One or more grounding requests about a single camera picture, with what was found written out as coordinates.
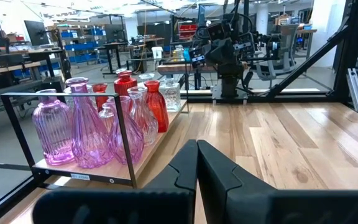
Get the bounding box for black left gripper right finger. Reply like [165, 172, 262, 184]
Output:
[196, 139, 358, 224]

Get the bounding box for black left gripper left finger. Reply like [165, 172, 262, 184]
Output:
[32, 139, 198, 224]

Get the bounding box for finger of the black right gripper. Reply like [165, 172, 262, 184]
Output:
[188, 45, 207, 68]
[232, 32, 257, 60]

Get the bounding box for clear square glass vase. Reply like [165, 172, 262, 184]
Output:
[158, 77, 181, 113]

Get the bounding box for clear wide-mouth glass vase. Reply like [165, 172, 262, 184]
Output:
[137, 73, 155, 84]

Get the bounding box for red squat glass vase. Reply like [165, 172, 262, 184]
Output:
[144, 80, 170, 134]

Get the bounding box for pink bulbous glass vase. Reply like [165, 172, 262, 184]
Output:
[106, 95, 145, 166]

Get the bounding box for pink conical ribbed glass vase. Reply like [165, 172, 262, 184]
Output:
[65, 77, 115, 169]

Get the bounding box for red ribbed cylinder glass vase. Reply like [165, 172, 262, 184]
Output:
[113, 70, 139, 97]

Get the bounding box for clear flared glass vase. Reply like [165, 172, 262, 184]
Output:
[126, 86, 159, 147]

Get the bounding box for pink wide ribbed glass bottle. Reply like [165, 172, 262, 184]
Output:
[32, 89, 76, 166]

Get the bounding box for red bulbous glass vase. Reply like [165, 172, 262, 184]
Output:
[91, 83, 109, 113]

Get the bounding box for black monitor on arm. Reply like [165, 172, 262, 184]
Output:
[23, 20, 50, 47]

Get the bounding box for red storage bins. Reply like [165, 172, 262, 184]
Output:
[178, 23, 199, 40]

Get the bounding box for wooden workbench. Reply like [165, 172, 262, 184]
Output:
[157, 62, 248, 75]

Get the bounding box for grey office chair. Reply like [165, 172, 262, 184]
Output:
[255, 24, 303, 81]

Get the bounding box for rack with blue bins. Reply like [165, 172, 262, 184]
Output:
[57, 26, 108, 65]

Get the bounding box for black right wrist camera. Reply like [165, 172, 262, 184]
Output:
[206, 22, 232, 41]

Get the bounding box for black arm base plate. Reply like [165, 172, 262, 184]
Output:
[211, 83, 249, 105]

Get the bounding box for white bracket strip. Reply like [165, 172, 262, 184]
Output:
[346, 67, 358, 115]

